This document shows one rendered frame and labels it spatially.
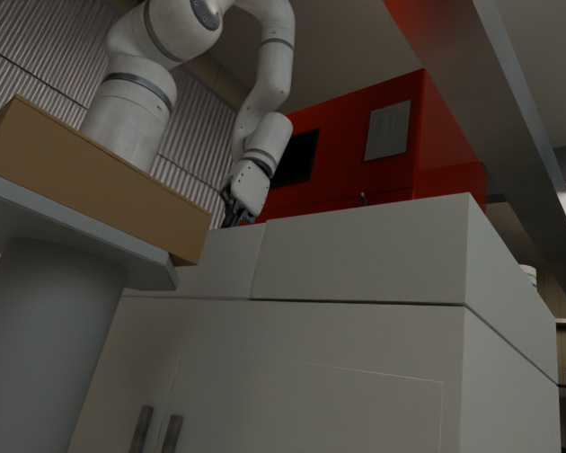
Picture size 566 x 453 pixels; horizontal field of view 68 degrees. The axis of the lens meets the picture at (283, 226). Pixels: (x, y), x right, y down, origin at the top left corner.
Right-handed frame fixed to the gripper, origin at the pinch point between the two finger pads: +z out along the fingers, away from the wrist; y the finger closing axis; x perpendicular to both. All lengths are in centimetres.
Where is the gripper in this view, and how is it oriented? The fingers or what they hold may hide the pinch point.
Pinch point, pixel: (229, 225)
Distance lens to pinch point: 90.0
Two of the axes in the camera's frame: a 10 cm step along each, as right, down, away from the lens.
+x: 7.6, -0.9, -6.4
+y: -5.6, -5.9, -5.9
